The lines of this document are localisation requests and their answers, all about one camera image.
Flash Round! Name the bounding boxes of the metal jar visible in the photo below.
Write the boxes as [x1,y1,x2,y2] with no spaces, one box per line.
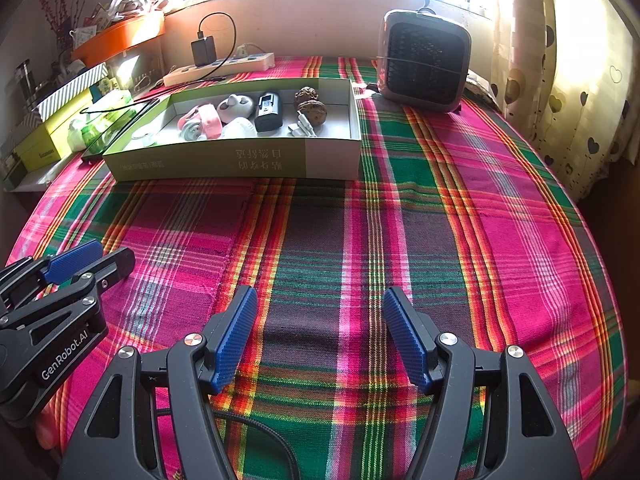
[17,60,38,106]

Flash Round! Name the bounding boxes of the heart print curtain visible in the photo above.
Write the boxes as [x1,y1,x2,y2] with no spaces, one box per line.
[487,0,633,201]

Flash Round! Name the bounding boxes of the plaid tablecloth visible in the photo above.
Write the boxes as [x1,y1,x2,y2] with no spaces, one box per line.
[7,55,628,480]

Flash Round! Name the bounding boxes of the black phone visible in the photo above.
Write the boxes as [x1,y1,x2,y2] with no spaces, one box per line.
[81,97,161,162]

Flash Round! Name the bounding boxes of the black charger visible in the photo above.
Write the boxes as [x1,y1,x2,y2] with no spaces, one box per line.
[191,36,217,67]

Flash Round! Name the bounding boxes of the white short cable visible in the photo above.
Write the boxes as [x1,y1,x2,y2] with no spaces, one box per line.
[287,112,321,139]

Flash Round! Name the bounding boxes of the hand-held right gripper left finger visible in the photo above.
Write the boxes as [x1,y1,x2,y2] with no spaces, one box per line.
[57,285,258,480]

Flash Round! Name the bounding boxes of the orange plastic basin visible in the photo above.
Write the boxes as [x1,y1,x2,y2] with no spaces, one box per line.
[70,10,166,67]

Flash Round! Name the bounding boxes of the white rounded gadget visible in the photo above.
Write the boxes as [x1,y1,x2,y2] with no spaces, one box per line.
[216,95,253,123]

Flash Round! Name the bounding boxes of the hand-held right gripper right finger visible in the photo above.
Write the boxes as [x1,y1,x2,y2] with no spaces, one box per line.
[382,286,573,480]

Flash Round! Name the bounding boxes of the black charger cable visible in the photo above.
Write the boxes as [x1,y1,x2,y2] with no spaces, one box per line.
[197,12,238,81]

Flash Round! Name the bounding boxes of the green wet wipes pack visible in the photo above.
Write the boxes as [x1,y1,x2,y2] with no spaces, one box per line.
[67,110,108,153]

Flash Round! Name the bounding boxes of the green and white cardboard box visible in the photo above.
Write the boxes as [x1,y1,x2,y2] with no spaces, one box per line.
[102,78,362,181]

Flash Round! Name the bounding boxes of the red flower branches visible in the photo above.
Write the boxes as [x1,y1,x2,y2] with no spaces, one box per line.
[37,0,71,51]

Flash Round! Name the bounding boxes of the thin black cable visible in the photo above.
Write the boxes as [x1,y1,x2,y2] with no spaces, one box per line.
[80,95,173,116]

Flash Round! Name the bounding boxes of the black device with clear cap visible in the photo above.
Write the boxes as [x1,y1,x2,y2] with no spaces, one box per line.
[254,91,285,133]

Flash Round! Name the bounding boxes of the white power strip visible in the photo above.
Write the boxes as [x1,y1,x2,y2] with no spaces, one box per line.
[164,52,276,87]

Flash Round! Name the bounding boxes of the yellow-green box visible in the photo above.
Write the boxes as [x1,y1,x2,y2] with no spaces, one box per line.
[12,95,101,171]

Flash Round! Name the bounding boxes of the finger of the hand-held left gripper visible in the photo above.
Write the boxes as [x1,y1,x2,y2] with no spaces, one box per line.
[0,247,136,343]
[0,239,105,301]

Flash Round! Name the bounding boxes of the white flat box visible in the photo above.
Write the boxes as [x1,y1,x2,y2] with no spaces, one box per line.
[2,157,66,193]

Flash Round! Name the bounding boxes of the grey desk heater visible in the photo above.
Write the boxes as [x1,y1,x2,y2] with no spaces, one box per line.
[376,9,472,113]

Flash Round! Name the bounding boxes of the striped box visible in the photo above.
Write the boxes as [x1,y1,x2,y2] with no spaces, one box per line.
[35,62,110,121]

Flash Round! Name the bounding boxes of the black braided cable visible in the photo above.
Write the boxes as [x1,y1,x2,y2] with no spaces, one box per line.
[157,405,298,480]

